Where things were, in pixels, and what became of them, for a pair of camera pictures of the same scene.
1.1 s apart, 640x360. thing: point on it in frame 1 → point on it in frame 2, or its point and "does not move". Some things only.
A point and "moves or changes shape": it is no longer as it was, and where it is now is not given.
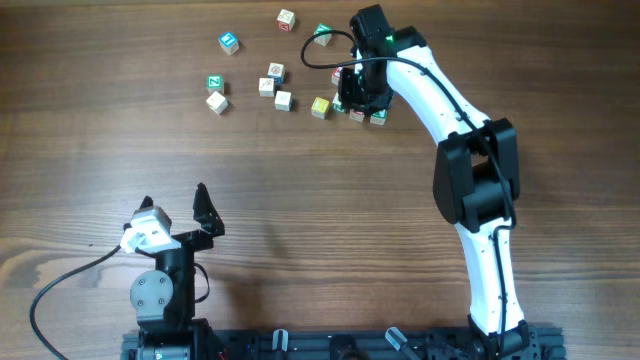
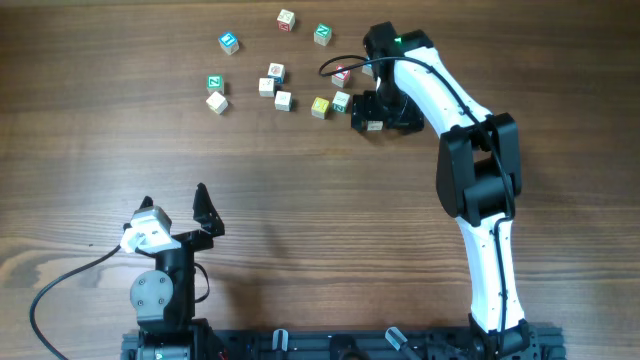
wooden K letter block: (356, 115) moves or changes shape
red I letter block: (336, 74) does not move
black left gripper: (203, 214) does not move
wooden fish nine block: (283, 101) does not move
